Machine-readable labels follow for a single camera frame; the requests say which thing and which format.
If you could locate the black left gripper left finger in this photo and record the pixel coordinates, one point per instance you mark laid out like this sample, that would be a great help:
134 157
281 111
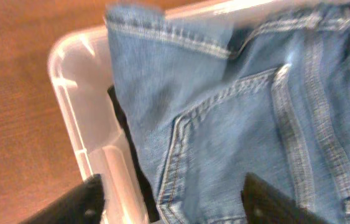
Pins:
83 204

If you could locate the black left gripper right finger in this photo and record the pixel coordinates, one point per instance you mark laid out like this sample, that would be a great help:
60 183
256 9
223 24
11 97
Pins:
263 203

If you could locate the black cloth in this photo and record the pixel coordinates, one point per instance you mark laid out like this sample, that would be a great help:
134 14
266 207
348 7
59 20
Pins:
144 184

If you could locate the dark blue jeans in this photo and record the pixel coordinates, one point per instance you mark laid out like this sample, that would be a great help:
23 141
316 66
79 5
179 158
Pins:
207 103

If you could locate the clear plastic storage bin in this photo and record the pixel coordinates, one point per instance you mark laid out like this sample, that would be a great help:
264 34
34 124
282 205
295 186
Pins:
80 70

